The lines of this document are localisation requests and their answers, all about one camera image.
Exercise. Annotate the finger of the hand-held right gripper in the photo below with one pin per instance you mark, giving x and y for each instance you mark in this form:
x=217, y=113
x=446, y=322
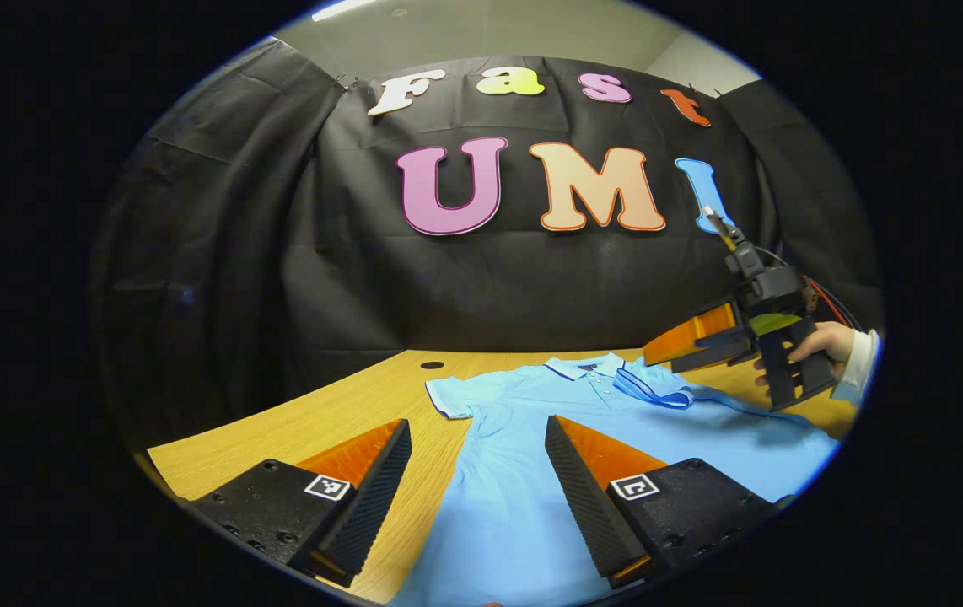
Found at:
x=692, y=333
x=713, y=352

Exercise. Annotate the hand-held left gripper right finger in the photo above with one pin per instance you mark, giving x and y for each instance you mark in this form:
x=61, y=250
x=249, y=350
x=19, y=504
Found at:
x=583, y=497

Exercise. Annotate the ceiling light panel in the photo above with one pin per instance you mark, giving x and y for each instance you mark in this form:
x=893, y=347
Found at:
x=342, y=8

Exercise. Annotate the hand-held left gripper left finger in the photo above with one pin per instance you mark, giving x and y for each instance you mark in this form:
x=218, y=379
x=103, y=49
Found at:
x=380, y=497

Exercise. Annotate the light blue T-shirt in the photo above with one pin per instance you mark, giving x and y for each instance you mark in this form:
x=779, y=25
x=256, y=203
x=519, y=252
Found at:
x=532, y=472

